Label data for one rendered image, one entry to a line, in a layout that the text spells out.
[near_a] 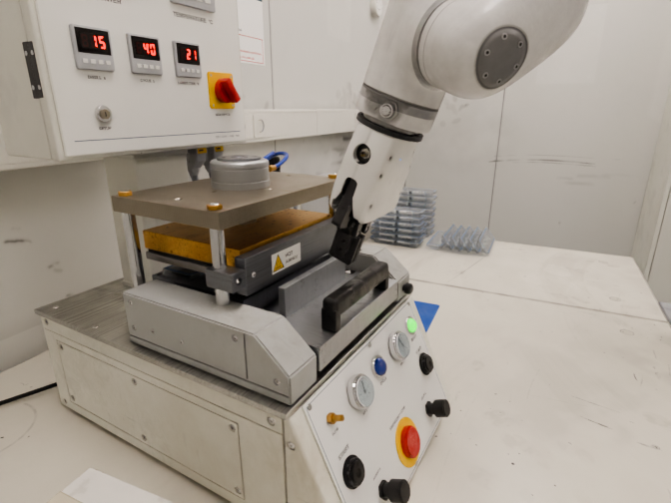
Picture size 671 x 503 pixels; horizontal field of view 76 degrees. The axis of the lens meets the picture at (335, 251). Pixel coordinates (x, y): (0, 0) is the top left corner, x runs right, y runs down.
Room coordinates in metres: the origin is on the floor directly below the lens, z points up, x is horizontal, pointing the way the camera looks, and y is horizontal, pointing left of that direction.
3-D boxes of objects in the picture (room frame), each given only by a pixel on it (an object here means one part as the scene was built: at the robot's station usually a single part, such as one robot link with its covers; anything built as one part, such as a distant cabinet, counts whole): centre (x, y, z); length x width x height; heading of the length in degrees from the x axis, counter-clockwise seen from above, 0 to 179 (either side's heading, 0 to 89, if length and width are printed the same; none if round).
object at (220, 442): (0.60, 0.12, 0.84); 0.53 x 0.37 x 0.17; 60
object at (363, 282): (0.50, -0.03, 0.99); 0.15 x 0.02 x 0.04; 150
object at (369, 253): (0.67, 0.00, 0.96); 0.26 x 0.05 x 0.07; 60
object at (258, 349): (0.44, 0.14, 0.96); 0.25 x 0.05 x 0.07; 60
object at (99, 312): (0.61, 0.16, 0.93); 0.46 x 0.35 x 0.01; 60
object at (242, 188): (0.62, 0.15, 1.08); 0.31 x 0.24 x 0.13; 150
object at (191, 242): (0.60, 0.13, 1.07); 0.22 x 0.17 x 0.10; 150
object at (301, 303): (0.57, 0.09, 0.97); 0.30 x 0.22 x 0.08; 60
